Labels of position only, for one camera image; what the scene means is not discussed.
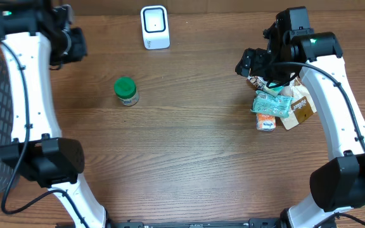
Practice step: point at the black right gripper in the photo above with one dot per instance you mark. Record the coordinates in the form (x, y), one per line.
(256, 69)

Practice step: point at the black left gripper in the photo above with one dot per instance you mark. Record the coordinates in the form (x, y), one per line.
(77, 49)

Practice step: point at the teal snack packet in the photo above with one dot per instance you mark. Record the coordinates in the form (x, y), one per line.
(267, 104)

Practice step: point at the Panitee bread bag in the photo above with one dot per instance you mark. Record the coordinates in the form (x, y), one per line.
(302, 107)

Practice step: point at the orange snack packet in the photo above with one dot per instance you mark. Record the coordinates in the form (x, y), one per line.
(265, 122)

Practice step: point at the green lid jar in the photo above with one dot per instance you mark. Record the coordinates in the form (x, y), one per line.
(126, 90)

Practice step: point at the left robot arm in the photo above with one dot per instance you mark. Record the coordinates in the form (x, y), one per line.
(36, 38)

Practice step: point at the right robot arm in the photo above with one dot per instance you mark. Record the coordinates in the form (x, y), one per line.
(295, 50)

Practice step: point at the cardboard backdrop wall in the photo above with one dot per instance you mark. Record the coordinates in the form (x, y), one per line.
(133, 7)

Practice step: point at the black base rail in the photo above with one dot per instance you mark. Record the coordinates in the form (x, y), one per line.
(195, 225)

